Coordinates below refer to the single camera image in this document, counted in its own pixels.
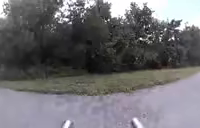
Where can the grass verge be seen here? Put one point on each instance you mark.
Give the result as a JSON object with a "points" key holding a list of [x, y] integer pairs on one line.
{"points": [[98, 81]]}

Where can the wood of dense trees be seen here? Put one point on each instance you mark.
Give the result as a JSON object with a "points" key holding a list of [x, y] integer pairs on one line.
{"points": [[88, 36]]}

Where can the grey asphalt road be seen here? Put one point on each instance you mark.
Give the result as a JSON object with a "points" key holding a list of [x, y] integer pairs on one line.
{"points": [[101, 108]]}

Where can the robot's own part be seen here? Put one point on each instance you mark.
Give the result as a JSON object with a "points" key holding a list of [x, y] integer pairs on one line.
{"points": [[66, 124], [136, 123]]}

